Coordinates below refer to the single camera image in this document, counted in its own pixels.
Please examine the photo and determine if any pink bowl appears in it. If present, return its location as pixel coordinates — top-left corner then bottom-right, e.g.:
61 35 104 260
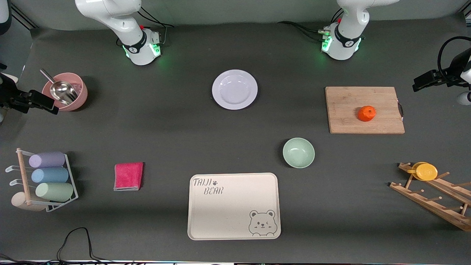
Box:
42 73 88 112

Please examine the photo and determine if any white wire cup rack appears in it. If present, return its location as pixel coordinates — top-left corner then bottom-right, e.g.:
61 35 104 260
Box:
6 148 79 213

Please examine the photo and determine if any yellow cup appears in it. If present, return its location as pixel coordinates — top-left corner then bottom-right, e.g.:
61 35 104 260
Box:
407 162 438 181

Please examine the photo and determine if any green cup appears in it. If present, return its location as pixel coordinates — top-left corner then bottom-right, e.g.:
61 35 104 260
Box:
35 182 74 202

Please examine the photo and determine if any white round plate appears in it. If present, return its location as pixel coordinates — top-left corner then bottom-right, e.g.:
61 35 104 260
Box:
212 70 258 110

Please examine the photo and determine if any orange mandarin fruit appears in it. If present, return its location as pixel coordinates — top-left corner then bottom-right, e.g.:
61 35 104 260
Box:
358 106 377 122

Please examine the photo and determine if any purple cup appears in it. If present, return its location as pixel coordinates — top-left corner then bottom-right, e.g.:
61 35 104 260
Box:
29 152 66 168

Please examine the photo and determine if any black left arm base cable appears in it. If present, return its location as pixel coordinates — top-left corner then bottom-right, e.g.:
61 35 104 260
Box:
278 21 332 41

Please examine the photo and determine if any blue cup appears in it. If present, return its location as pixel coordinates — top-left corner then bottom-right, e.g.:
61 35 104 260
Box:
31 167 70 184

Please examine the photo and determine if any pink folded cloth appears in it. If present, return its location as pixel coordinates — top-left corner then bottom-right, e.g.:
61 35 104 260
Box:
114 162 144 191

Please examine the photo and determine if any wooden peg drying rack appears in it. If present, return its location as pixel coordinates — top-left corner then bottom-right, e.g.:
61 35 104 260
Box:
389 163 471 232

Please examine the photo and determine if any metal scoop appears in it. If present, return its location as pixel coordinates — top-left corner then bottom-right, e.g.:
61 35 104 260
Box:
40 69 79 105

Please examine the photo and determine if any beige cup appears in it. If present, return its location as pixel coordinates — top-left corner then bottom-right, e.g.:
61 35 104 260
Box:
11 192 46 212

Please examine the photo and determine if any beige bear print tray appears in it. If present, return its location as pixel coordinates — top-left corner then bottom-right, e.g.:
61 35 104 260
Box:
187 173 281 240

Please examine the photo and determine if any light green bowl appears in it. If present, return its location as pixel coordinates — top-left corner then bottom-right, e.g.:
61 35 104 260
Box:
283 138 315 169

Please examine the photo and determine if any black arm base cable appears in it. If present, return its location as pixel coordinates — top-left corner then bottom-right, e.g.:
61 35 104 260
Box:
278 21 332 41
138 7 174 28

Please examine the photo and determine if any black diagonal rail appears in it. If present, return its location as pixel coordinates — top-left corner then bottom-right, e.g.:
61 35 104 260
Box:
9 4 37 29

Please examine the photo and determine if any black floor cable loop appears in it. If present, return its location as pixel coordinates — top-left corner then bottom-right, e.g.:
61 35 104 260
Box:
57 227 111 263

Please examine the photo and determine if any black right arm base cable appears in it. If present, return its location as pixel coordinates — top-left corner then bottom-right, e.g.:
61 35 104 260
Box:
138 7 174 28

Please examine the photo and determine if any wooden cutting board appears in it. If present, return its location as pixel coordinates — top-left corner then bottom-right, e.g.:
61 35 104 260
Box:
325 86 405 134

